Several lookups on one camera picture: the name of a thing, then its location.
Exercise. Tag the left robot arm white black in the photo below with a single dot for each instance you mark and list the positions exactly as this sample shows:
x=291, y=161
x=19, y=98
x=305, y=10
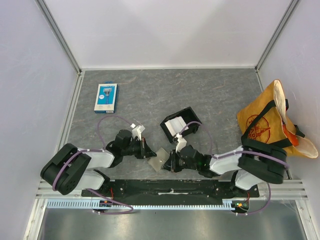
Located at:
x=78, y=168

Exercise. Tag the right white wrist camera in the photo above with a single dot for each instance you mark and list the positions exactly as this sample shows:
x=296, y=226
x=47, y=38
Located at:
x=180, y=142

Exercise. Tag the black plastic card box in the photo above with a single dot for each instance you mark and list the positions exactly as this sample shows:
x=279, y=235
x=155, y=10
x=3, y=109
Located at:
x=187, y=114

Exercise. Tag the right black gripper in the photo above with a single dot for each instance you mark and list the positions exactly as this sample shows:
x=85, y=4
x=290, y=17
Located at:
x=172, y=161

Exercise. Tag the blue razor package box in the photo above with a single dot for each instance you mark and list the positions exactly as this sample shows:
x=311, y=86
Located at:
x=106, y=98

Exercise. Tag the yellow tote bag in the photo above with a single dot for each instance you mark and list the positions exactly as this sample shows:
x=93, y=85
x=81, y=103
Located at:
x=265, y=120

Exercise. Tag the white card stack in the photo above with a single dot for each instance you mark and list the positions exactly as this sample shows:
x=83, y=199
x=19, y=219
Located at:
x=175, y=125

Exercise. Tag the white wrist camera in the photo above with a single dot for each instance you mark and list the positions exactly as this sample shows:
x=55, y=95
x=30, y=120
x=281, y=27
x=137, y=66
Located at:
x=137, y=131
x=180, y=142

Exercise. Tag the grey card holder wallet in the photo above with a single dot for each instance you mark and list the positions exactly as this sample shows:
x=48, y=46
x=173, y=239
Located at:
x=159, y=160

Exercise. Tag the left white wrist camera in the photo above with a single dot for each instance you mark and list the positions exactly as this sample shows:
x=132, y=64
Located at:
x=137, y=131

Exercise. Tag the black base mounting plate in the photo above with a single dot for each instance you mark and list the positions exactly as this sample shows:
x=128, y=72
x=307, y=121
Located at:
x=173, y=192

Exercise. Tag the grey slotted cable duct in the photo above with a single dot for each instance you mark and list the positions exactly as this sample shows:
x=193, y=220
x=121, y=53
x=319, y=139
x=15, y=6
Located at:
x=99, y=204

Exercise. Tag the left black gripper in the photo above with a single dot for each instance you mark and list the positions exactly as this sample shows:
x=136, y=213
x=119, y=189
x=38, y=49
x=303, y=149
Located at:
x=145, y=151

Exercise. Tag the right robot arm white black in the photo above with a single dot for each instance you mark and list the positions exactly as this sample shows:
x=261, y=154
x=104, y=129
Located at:
x=252, y=163

